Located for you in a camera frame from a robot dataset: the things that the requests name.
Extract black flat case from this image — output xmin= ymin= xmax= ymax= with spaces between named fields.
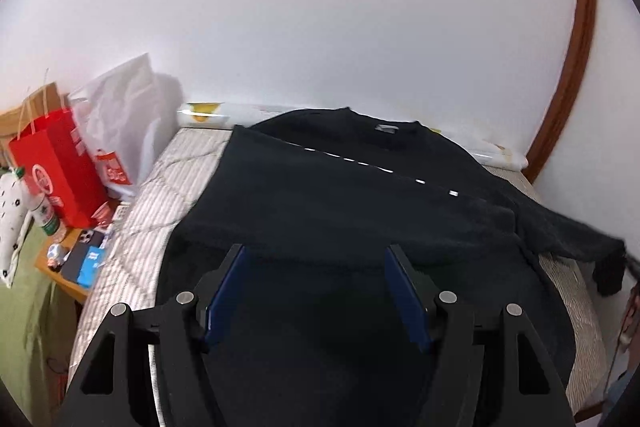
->
xmin=60 ymin=247 xmax=90 ymax=283

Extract grey striped mattress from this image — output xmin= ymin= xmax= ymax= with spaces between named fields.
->
xmin=65 ymin=124 xmax=608 ymax=427

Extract wooden nightstand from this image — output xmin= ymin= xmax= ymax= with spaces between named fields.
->
xmin=34 ymin=199 xmax=131 ymax=305

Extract white green bottle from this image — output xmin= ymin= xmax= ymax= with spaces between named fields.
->
xmin=30 ymin=194 xmax=61 ymax=238

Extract white plastic bag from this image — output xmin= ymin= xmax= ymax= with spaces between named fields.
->
xmin=67 ymin=53 xmax=186 ymax=200

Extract green cloth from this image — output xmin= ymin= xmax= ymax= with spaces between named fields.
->
xmin=0 ymin=227 xmax=83 ymax=408

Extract white rolled mat yellow print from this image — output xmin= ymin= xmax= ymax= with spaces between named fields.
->
xmin=177 ymin=101 xmax=530 ymax=170

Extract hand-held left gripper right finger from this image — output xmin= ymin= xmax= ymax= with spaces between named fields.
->
xmin=385 ymin=243 xmax=576 ymax=427

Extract red white packet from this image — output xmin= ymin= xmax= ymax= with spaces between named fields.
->
xmin=90 ymin=202 xmax=122 ymax=229

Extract black sweater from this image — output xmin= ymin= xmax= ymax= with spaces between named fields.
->
xmin=150 ymin=107 xmax=628 ymax=427

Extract white spotted cloth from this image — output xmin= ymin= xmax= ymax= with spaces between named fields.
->
xmin=0 ymin=167 xmax=33 ymax=290

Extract red paper bag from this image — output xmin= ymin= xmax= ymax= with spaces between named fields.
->
xmin=7 ymin=107 xmax=108 ymax=230

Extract blue white small box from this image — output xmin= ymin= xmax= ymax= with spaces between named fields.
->
xmin=77 ymin=244 xmax=107 ymax=288

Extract brown paper bag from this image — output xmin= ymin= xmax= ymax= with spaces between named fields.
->
xmin=0 ymin=82 xmax=71 ymax=168

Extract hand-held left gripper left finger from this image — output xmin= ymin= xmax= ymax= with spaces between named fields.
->
xmin=52 ymin=244 xmax=246 ymax=427

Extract brown wooden door frame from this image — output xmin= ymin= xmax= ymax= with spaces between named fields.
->
xmin=522 ymin=0 xmax=598 ymax=185

